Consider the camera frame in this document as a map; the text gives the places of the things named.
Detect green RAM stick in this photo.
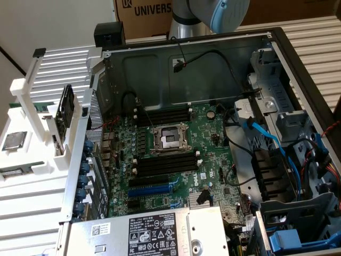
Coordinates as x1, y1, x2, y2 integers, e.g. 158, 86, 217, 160
0, 161, 46, 179
9, 102, 58, 114

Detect green Dell motherboard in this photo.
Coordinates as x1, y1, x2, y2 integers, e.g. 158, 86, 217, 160
100, 102, 258, 234

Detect black silver PC case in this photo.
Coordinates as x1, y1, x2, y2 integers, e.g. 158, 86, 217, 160
60, 26, 341, 256

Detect blue plastic disk caddy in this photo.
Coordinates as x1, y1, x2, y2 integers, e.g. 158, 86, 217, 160
267, 228, 341, 256

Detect thin silver locking lever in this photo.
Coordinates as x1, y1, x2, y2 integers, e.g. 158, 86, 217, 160
136, 99, 156, 129

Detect thin black wire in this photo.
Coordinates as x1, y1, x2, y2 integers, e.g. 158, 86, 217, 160
224, 163, 258, 188

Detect white parts rack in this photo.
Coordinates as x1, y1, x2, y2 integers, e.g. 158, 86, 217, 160
0, 47, 90, 188

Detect printed cardboard box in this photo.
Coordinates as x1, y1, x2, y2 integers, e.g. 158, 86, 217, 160
113, 0, 173, 41

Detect black plastic box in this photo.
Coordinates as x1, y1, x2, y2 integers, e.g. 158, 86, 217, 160
94, 21, 126, 49

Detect long black expansion slot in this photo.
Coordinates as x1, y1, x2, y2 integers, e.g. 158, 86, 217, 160
128, 174, 171, 188

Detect grey plastic disk bay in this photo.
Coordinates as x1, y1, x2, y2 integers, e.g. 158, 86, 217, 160
253, 191, 341, 256

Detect red yellow power wires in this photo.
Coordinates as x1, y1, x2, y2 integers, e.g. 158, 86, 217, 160
318, 159, 341, 180

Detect silver CPU chip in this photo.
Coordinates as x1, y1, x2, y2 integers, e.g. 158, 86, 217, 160
1, 131, 28, 152

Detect thick black wire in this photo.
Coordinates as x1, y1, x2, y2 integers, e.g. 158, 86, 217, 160
222, 105, 258, 161

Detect black drive in fixture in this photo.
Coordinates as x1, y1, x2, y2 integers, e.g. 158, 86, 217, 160
54, 84, 76, 157

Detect plain brown cardboard box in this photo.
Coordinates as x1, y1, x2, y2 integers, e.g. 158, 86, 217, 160
238, 0, 341, 27

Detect silver metal disk bay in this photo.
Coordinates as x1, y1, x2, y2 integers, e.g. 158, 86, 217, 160
233, 47, 334, 150

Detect blue expansion slot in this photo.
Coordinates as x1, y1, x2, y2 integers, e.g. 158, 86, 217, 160
127, 184, 173, 198

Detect silver power supply unit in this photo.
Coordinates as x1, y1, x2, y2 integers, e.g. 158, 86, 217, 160
61, 205, 230, 256

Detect looped black wire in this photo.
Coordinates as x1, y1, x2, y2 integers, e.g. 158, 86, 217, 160
120, 90, 141, 118

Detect silver finned heatsink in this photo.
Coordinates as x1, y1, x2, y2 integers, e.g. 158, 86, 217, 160
189, 193, 212, 208

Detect black wire with connector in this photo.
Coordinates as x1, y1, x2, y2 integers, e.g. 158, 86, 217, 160
169, 36, 261, 97

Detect blue SATA wire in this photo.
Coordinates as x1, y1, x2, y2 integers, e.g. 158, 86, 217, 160
242, 116, 303, 199
311, 132, 331, 172

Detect black RAM slot white latch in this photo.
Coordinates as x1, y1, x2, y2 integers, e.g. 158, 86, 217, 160
132, 164, 202, 178
135, 156, 201, 169
134, 116, 193, 126
135, 109, 193, 118

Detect red black twisted wire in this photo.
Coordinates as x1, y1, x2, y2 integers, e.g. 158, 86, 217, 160
102, 117, 120, 158
320, 121, 341, 138

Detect silver CPU socket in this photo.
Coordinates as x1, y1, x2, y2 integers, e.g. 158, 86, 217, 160
148, 122, 193, 156

